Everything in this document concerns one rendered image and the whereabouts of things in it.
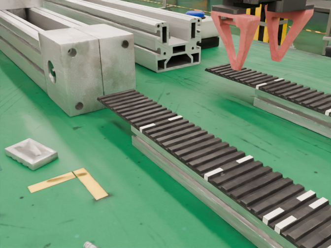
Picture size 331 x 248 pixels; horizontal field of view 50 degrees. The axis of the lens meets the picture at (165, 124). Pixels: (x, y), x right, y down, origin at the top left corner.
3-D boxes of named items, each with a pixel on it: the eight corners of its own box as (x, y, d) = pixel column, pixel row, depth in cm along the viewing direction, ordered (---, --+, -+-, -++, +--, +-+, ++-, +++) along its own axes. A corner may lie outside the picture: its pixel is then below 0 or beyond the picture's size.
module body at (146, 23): (200, 63, 67) (202, 17, 63) (155, 73, 62) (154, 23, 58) (58, 12, 127) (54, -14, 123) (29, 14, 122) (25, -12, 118)
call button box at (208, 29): (219, 46, 79) (220, 16, 76) (184, 52, 74) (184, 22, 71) (196, 39, 85) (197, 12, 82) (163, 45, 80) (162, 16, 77)
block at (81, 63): (151, 96, 52) (149, 31, 48) (70, 117, 46) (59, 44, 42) (122, 80, 59) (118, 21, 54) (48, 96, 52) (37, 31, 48)
